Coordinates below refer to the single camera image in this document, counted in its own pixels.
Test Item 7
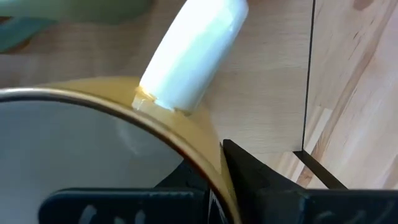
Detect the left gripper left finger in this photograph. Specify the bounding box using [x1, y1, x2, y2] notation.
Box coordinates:
[39, 161, 212, 224]

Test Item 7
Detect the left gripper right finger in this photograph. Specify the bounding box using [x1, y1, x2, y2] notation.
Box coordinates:
[222, 139, 398, 224]

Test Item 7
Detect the cream white mug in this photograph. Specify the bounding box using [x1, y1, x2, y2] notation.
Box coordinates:
[0, 0, 249, 224]

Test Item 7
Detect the teal green mug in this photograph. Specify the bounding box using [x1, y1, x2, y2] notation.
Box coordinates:
[0, 0, 153, 54]

